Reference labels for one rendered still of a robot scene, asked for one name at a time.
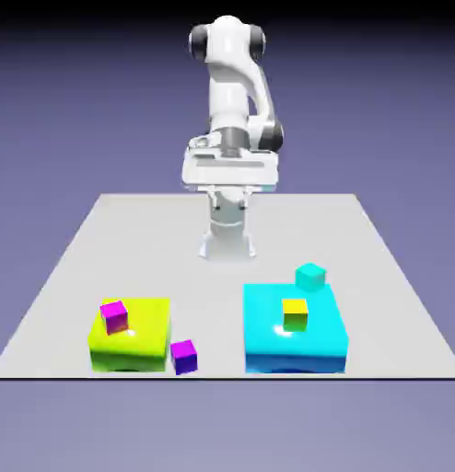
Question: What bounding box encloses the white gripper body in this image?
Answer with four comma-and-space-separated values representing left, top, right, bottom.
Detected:
181, 148, 280, 194

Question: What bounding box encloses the small teal cube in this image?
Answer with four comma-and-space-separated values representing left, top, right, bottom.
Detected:
294, 262, 328, 293

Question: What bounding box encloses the small yellow cube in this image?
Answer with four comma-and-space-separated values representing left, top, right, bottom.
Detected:
281, 298, 309, 333

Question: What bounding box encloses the small magenta cube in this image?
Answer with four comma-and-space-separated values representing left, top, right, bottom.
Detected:
99, 300, 130, 336

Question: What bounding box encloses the small purple cube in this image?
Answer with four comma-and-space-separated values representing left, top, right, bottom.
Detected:
169, 339, 199, 376

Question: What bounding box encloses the large cyan box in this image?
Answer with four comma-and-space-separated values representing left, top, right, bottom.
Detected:
242, 282, 349, 374

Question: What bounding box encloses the large yellow-green box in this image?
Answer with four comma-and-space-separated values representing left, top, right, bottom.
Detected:
87, 297, 172, 373

